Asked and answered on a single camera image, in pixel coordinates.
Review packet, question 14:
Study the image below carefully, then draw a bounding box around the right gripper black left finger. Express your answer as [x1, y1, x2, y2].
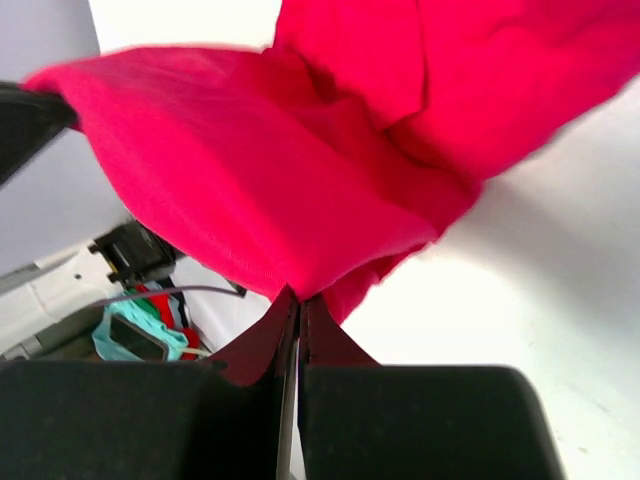
[209, 287, 295, 387]

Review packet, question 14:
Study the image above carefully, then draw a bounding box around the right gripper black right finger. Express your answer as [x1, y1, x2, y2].
[300, 295, 380, 367]

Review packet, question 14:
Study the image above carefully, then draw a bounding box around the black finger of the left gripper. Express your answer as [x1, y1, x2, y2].
[0, 82, 77, 186]

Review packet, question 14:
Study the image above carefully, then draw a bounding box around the red t shirt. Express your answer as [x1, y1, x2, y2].
[25, 1, 639, 321]

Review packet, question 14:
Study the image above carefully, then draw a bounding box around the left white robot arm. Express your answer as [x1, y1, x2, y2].
[1, 82, 182, 360]

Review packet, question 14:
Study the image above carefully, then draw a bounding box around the colourful clutter off table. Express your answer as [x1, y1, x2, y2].
[91, 278, 211, 361]

